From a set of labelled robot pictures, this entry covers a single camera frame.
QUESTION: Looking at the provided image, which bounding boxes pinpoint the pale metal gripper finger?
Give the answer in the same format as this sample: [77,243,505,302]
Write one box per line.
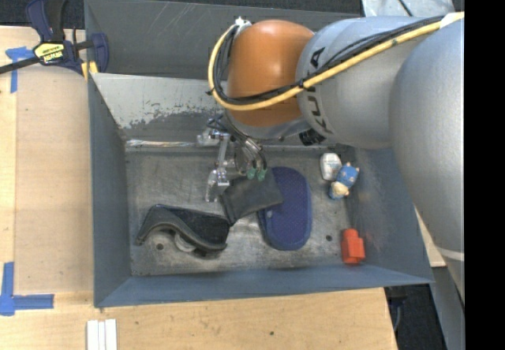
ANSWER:
[204,169,231,203]
[214,158,238,173]

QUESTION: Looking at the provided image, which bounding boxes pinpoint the dark grey cloth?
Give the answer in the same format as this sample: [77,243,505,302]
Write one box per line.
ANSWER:
[219,171,285,224]

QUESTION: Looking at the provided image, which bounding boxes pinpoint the black shoe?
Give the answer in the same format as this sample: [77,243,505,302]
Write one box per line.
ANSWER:
[134,203,233,259]

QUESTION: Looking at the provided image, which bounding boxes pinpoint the grey metal bin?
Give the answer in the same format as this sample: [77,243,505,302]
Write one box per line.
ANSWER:
[82,0,436,309]

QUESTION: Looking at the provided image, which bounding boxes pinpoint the blue shoe insole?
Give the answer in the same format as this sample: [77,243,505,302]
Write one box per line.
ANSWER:
[256,166,313,252]

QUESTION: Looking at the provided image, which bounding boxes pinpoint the small white bottle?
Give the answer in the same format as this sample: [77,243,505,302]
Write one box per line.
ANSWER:
[319,151,343,181]

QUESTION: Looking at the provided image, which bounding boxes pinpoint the blue toy animal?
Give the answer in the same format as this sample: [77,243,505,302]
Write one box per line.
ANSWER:
[327,161,361,200]

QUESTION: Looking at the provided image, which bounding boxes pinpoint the red block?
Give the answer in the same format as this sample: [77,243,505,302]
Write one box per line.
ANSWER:
[340,227,366,266]

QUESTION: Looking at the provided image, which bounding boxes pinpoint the pale wood flat board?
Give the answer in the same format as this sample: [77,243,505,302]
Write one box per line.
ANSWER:
[13,64,96,296]

